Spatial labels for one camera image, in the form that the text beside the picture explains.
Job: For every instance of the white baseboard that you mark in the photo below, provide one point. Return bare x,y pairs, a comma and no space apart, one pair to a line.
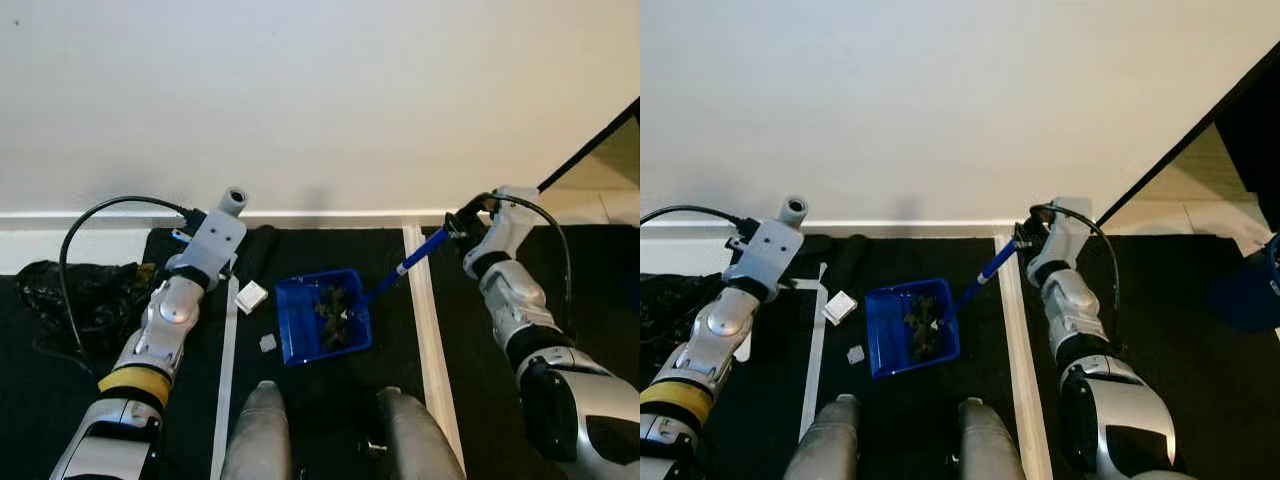
920,226
330,216

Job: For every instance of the long black fabric item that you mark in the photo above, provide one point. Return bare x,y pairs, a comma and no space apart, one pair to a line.
262,252
850,260

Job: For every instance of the narrow white tape strip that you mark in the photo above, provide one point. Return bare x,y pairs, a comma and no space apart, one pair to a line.
810,370
224,390

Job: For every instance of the black floor mat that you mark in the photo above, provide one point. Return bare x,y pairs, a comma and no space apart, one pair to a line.
1180,300
330,420

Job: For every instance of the grey left robot leg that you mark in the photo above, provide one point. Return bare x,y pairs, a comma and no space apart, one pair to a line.
825,445
258,435

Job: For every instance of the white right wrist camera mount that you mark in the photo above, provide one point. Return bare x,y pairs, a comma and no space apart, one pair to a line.
510,230
1062,240

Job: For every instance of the black door frame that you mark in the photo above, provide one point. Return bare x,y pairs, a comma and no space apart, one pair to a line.
590,145
1180,140

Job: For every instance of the dark debris pile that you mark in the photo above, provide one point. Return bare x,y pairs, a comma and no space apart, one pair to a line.
332,315
923,325

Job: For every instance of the blue waste bin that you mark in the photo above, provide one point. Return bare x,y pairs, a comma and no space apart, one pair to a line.
1245,290

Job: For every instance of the grey right robot leg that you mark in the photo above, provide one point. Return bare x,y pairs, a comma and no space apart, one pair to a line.
990,445
415,440

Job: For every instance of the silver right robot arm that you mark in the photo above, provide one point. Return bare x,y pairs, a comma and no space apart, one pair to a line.
1075,300
520,305

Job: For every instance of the grey robot leg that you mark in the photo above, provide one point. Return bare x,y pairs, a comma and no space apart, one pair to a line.
415,440
990,445
825,445
258,435

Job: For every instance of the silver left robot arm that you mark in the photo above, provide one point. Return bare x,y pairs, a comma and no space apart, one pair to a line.
165,310
725,325

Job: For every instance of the wide white tape strip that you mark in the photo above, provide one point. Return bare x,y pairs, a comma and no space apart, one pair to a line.
1020,350
430,340

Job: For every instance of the small white paper scrap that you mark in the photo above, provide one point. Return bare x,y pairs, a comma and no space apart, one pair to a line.
267,343
855,354

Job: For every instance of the large white paper scrap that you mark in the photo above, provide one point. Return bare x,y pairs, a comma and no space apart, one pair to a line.
251,297
840,308

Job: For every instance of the black door panel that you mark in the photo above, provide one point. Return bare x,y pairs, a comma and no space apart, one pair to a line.
1255,140

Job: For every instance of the black plastic bag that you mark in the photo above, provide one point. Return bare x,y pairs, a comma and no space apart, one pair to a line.
675,310
100,300

